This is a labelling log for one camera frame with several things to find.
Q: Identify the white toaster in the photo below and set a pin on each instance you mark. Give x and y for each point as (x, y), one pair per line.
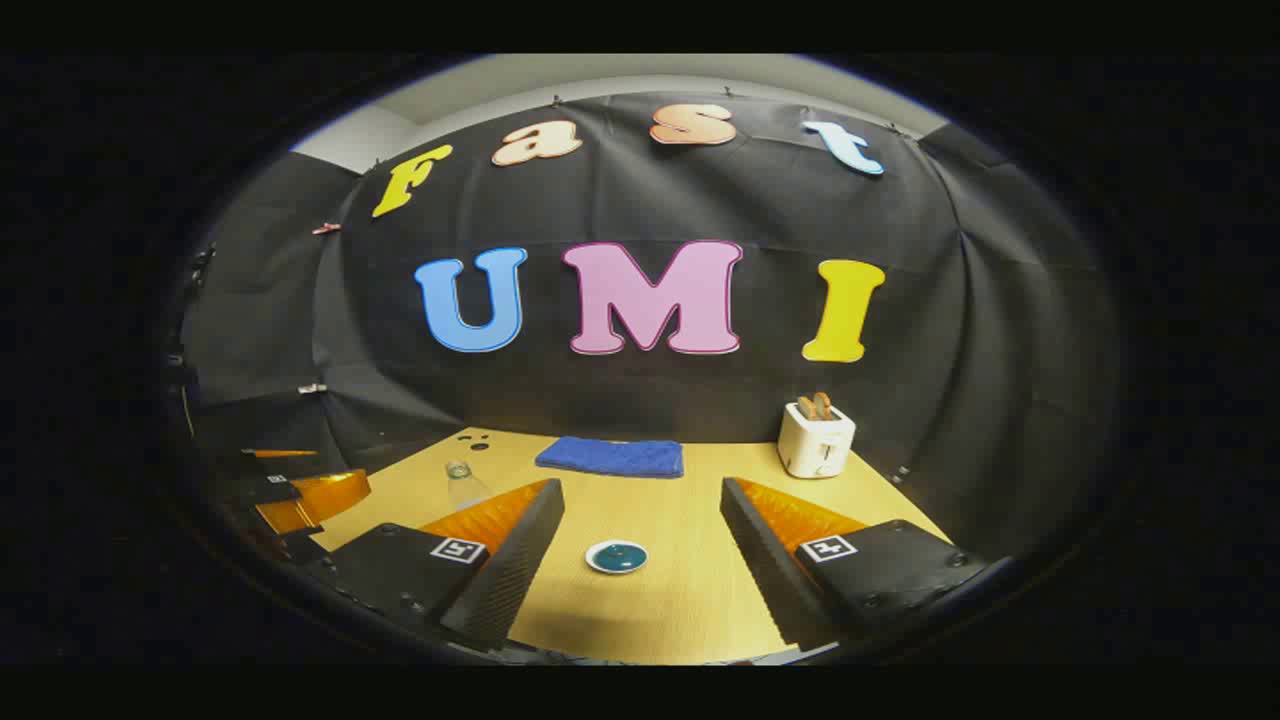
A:
(815, 445)

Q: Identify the blue folded towel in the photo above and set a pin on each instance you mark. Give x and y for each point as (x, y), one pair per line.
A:
(610, 457)

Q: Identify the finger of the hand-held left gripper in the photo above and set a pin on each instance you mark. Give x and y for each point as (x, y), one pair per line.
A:
(320, 497)
(280, 465)

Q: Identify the clear plastic water bottle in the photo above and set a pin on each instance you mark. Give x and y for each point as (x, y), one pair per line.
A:
(462, 490)

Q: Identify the black backdrop cloth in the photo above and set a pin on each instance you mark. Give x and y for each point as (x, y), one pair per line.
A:
(650, 400)

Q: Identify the brown toast slice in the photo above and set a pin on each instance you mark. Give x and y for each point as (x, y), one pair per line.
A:
(815, 405)

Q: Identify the white teacup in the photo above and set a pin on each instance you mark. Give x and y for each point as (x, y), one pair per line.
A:
(590, 560)

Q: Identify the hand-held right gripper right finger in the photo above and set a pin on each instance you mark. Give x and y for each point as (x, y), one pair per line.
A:
(775, 570)

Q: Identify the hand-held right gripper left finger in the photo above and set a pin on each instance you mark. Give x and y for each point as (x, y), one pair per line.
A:
(505, 570)

